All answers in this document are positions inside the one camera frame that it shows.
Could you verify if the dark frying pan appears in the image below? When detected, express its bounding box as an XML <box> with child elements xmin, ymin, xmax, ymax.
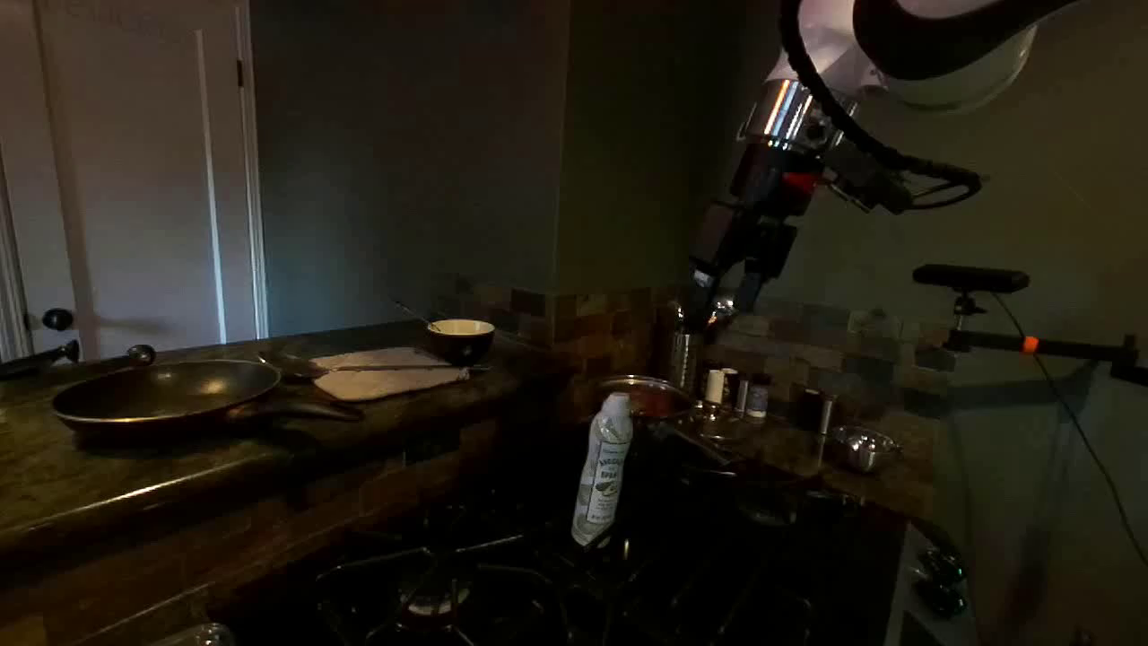
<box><xmin>46</xmin><ymin>352</ymin><xmax>365</xmax><ymax>438</ymax></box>

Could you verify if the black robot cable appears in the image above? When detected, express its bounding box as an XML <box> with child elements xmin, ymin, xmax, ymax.
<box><xmin>775</xmin><ymin>12</ymin><xmax>986</xmax><ymax>217</ymax></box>

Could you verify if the dark bowl with white inside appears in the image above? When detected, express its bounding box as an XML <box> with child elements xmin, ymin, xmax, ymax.
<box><xmin>423</xmin><ymin>314</ymin><xmax>500</xmax><ymax>368</ymax></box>

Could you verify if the black gas stove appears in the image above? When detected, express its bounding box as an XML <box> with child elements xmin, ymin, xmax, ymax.
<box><xmin>226</xmin><ymin>418</ymin><xmax>913</xmax><ymax>646</ymax></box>

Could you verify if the dark jar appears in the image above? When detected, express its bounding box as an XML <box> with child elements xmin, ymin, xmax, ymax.
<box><xmin>794</xmin><ymin>383</ymin><xmax>839</xmax><ymax>446</ymax></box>

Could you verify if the thin black camera cable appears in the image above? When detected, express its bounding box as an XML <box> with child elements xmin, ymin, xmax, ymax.
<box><xmin>991</xmin><ymin>292</ymin><xmax>1148</xmax><ymax>569</ymax></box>

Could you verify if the stove knob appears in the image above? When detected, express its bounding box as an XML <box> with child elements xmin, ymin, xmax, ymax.
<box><xmin>918</xmin><ymin>580</ymin><xmax>977</xmax><ymax>626</ymax></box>
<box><xmin>915</xmin><ymin>545</ymin><xmax>971</xmax><ymax>590</ymax></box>

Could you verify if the small red pot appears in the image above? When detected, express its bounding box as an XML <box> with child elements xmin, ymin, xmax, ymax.
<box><xmin>604</xmin><ymin>370</ymin><xmax>684</xmax><ymax>425</ymax></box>

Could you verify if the large metal spoon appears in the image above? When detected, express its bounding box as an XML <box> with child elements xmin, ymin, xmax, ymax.
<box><xmin>254</xmin><ymin>344</ymin><xmax>326</xmax><ymax>387</ymax></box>

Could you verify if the small metal shaker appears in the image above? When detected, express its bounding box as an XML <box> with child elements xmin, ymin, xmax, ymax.
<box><xmin>739</xmin><ymin>375</ymin><xmax>775</xmax><ymax>425</ymax></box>
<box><xmin>699</xmin><ymin>363</ymin><xmax>743</xmax><ymax>411</ymax></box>

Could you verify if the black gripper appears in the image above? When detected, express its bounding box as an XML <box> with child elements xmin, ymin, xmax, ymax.
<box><xmin>674</xmin><ymin>139</ymin><xmax>828</xmax><ymax>336</ymax></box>

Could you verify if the white door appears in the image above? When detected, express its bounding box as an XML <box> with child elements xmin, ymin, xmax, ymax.
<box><xmin>0</xmin><ymin>0</ymin><xmax>274</xmax><ymax>363</ymax></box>

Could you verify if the white spray bottle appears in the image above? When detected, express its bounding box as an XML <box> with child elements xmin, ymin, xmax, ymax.
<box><xmin>567</xmin><ymin>387</ymin><xmax>639</xmax><ymax>552</ymax></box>

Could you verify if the black camera on stand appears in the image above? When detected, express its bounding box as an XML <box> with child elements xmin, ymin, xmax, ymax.
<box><xmin>913</xmin><ymin>262</ymin><xmax>1035</xmax><ymax>318</ymax></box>

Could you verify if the small shiny metal bowl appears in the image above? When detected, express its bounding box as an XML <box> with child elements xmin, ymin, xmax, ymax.
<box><xmin>834</xmin><ymin>425</ymin><xmax>908</xmax><ymax>480</ymax></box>

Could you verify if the dark rod with round knob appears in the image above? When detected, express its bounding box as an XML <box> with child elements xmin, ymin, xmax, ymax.
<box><xmin>0</xmin><ymin>336</ymin><xmax>163</xmax><ymax>383</ymax></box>

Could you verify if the black camera mount rod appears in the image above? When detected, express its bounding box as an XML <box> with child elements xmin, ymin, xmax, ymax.
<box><xmin>938</xmin><ymin>328</ymin><xmax>1148</xmax><ymax>387</ymax></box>

